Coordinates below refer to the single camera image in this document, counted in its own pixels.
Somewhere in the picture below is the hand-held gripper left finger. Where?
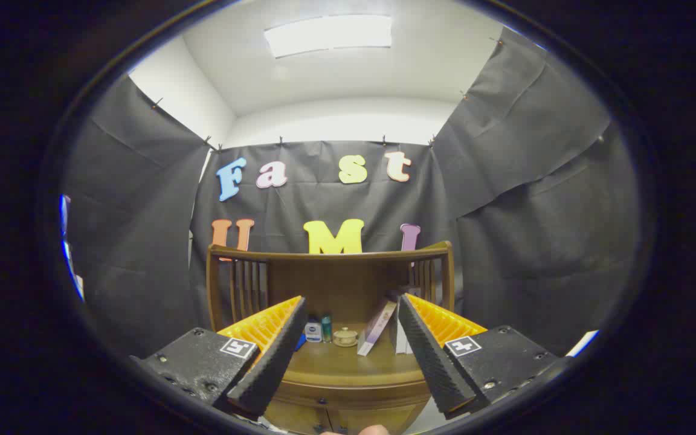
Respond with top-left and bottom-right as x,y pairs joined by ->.
130,295 -> 308,421

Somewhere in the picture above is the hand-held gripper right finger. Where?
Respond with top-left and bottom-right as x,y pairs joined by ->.
398,293 -> 569,417

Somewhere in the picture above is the brown wooden drawer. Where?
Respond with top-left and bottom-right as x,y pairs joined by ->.
272,381 -> 433,413

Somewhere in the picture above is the wooden countertop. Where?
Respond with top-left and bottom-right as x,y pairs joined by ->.
282,323 -> 430,387

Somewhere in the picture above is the narrow wooden cabinet door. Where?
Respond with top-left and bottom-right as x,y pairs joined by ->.
265,400 -> 329,435

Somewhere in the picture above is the wide wooden cabinet door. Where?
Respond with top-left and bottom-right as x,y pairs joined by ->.
335,404 -> 422,435

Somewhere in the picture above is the brown wooden cabinet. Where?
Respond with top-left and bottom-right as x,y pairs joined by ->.
206,240 -> 454,435

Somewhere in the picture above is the plain white book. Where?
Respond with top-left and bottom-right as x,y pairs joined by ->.
394,305 -> 415,355

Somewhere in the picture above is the purple and white book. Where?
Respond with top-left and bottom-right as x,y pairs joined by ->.
357,300 -> 398,357

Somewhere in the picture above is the ceiling light panel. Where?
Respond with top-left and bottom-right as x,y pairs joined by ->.
263,14 -> 393,59

